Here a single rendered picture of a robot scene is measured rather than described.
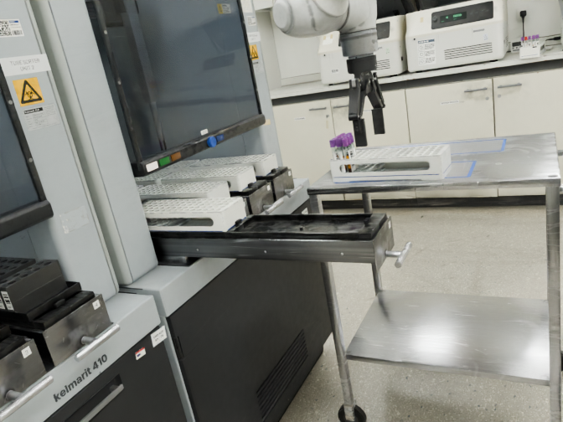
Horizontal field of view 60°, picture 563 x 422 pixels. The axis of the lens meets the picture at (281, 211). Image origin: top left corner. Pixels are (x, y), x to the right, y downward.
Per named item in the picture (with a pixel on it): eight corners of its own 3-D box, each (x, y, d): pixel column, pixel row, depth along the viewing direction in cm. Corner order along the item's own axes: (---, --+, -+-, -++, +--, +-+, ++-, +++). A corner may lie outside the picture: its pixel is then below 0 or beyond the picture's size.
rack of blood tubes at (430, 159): (331, 182, 134) (327, 160, 132) (345, 172, 142) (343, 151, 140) (442, 179, 119) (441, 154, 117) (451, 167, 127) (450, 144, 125)
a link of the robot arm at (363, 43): (381, 28, 123) (384, 52, 124) (348, 33, 127) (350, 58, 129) (369, 29, 115) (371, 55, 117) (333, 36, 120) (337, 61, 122)
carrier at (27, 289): (61, 285, 98) (52, 259, 96) (69, 286, 97) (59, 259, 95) (9, 317, 88) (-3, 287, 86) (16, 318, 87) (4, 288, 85)
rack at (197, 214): (131, 235, 127) (125, 213, 125) (157, 221, 135) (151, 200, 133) (227, 236, 113) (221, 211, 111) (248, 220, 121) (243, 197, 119)
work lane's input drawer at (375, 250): (123, 262, 129) (113, 230, 126) (157, 241, 141) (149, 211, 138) (400, 275, 95) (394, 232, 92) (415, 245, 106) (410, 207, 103)
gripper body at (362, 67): (369, 54, 118) (373, 94, 120) (380, 51, 124) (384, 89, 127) (340, 59, 122) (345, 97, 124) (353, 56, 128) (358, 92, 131)
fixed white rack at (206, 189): (131, 214, 146) (126, 195, 144) (153, 203, 155) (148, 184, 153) (213, 213, 132) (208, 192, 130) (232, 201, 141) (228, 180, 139)
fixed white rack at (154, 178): (95, 200, 174) (90, 183, 172) (116, 191, 182) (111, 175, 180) (159, 198, 160) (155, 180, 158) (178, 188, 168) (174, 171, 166)
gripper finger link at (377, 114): (370, 109, 133) (372, 109, 134) (374, 135, 135) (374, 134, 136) (381, 108, 132) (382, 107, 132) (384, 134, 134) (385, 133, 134)
